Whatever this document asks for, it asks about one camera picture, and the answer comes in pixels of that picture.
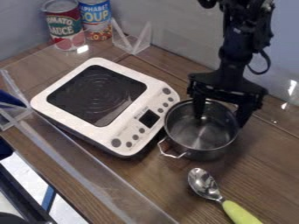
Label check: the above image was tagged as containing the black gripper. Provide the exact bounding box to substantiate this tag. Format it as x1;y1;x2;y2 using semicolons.
187;71;267;128

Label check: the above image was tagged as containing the silver pot with handles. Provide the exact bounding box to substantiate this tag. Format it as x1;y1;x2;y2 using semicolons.
158;100;239;161

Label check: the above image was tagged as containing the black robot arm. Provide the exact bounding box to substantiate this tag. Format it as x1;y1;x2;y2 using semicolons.
187;0;276;126

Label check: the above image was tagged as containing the white and black stove top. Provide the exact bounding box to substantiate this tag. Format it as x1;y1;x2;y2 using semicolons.
31;58;181;158

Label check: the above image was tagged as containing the clear acrylic front barrier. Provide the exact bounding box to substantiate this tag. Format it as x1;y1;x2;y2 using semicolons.
0;69;181;224

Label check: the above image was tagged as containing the alphabet soup can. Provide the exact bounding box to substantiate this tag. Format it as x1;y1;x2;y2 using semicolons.
79;0;113;41

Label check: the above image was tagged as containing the tomato sauce can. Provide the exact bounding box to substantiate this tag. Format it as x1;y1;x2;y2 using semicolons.
42;0;86;51

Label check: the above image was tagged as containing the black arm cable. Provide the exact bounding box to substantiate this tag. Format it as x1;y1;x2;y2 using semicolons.
247;50;273;75

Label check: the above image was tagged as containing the spoon with green handle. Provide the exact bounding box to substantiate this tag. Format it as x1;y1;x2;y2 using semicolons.
187;168;263;224

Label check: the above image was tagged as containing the clear acrylic corner bracket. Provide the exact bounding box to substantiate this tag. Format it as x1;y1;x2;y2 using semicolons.
111;19;153;55

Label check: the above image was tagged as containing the black metal table frame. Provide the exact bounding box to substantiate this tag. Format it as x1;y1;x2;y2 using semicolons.
0;164;58;224

